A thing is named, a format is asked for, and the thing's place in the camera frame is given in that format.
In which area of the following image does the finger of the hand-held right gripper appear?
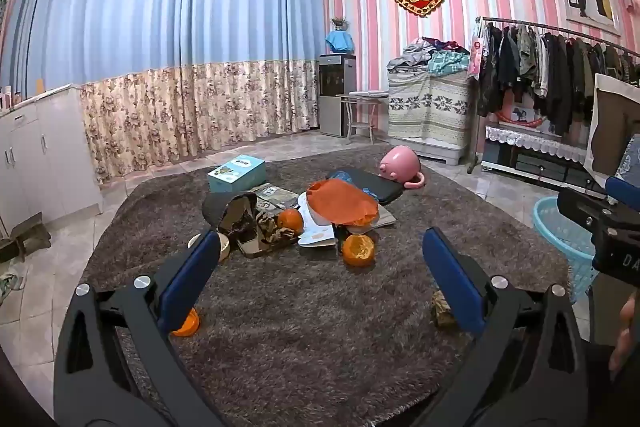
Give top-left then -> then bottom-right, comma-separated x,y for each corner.
604,175 -> 640,208
556,185 -> 617,239

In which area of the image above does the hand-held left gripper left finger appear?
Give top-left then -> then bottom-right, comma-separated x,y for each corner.
52,229 -> 228,427

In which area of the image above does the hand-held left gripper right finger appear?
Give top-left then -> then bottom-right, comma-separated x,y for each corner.
414,227 -> 596,427

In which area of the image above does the blue plastic basket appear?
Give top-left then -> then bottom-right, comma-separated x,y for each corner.
531,196 -> 599,306

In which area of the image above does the brown wrapper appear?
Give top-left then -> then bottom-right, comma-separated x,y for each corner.
431,290 -> 459,329
254,212 -> 297,245

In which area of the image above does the small white cup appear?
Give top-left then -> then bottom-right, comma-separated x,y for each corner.
187,231 -> 231,264

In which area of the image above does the small orange peel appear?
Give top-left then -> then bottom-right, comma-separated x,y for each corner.
170,307 -> 201,338

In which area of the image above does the whole orange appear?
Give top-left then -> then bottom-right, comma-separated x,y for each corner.
276,208 -> 305,233

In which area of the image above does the newspaper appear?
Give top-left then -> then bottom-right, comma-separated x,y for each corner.
247,183 -> 301,220

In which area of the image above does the white paper sheet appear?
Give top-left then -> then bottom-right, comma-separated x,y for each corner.
297,192 -> 337,251

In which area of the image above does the person's right hand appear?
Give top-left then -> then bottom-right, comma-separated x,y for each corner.
609,291 -> 640,374

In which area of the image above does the black low cabinet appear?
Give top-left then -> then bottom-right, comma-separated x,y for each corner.
480,137 -> 607,196

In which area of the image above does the white lace cloth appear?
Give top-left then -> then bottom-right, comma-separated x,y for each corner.
484,124 -> 594,163

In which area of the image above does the teal cardboard box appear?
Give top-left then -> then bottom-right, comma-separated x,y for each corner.
207,154 -> 267,194

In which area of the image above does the red ornament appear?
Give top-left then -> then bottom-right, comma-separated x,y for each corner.
497,104 -> 544,128

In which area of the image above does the black flat case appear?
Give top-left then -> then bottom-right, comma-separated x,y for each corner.
326,167 -> 405,206

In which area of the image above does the pink mug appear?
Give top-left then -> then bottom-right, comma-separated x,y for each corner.
378,145 -> 426,190

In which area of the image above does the row of hanging clothes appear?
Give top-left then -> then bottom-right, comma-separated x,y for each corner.
475,21 -> 640,136

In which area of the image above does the cabinet under patterned cloth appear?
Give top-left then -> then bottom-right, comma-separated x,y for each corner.
387,69 -> 471,167

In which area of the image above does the metal clothes rack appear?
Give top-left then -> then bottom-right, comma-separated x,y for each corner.
466,15 -> 640,176

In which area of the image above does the pink hanging bag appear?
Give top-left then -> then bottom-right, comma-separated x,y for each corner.
467,33 -> 489,81

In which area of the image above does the white cabinet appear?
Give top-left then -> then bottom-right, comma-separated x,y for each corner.
0,82 -> 104,238

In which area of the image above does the small round table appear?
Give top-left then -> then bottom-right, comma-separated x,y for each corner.
335,90 -> 389,144

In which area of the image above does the grey water dispenser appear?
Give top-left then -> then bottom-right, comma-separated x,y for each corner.
318,53 -> 358,138

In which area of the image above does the pile of clothes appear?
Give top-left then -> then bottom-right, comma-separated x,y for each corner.
387,36 -> 474,76

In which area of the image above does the blue floral curtain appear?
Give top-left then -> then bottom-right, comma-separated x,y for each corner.
0,0 -> 326,185

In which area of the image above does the blue cloth cover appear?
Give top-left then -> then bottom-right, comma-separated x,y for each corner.
324,30 -> 354,54

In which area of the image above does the brown board with white frame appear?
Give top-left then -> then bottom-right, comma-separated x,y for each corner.
582,74 -> 640,188

